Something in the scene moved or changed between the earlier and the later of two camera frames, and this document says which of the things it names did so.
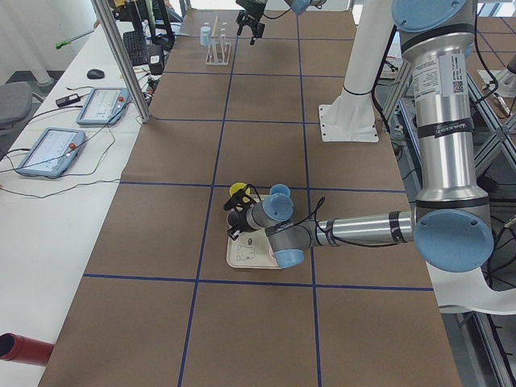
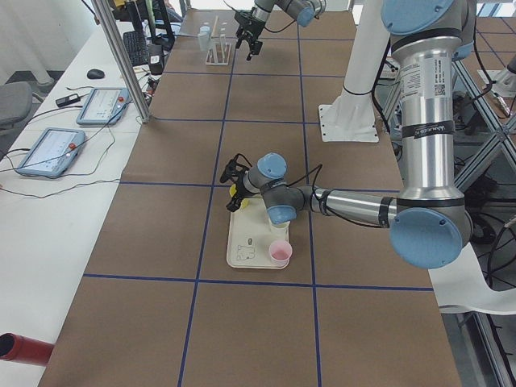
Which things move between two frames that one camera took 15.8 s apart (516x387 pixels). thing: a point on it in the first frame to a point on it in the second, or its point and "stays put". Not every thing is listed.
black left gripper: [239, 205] to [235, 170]
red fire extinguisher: [15, 347] stays put
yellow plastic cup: [237, 186] stays put
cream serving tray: [251, 249] stays put
